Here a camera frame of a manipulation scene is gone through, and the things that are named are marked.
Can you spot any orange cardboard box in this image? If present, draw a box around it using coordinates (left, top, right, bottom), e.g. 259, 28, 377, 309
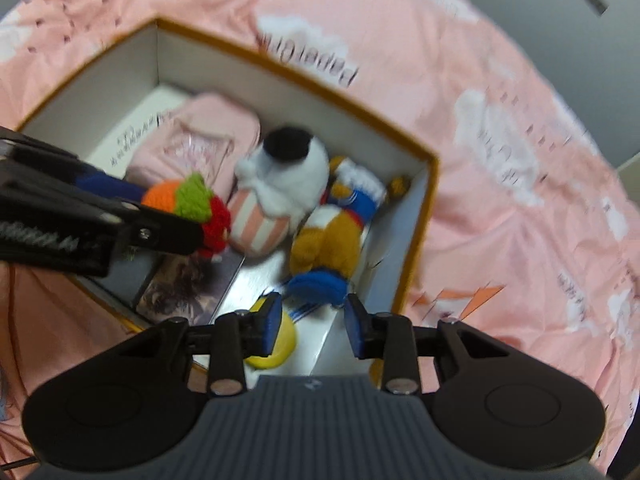
15, 16, 442, 376

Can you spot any pink pouch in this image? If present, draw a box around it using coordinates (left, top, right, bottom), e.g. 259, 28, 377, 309
124, 92, 262, 198

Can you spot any dark picture card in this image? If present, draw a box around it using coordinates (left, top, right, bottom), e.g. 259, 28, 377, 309
135, 250, 246, 326

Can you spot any yellow plastic toy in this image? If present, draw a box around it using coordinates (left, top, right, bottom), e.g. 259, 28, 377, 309
245, 295, 297, 372

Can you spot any knitted orange green red toy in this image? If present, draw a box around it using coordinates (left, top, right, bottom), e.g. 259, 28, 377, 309
141, 172, 233, 262

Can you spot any white box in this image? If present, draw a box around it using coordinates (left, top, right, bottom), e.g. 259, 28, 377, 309
92, 85, 194, 173

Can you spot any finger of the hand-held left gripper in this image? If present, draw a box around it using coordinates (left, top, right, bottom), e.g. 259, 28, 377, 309
0, 126, 147, 204
50, 185, 204, 257

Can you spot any brown plush toy blue jacket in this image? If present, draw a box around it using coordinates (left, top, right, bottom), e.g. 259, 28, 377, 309
286, 155, 414, 307

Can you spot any pink printed blanket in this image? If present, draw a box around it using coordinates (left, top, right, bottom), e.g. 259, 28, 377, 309
0, 0, 640, 480

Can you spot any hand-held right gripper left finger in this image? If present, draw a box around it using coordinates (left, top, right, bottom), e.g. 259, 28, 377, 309
122, 292, 282, 399

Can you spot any white dog plush toy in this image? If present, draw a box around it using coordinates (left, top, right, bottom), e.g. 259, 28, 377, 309
227, 126, 332, 261

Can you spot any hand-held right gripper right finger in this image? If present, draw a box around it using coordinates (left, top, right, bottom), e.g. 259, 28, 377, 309
344, 294, 506, 397

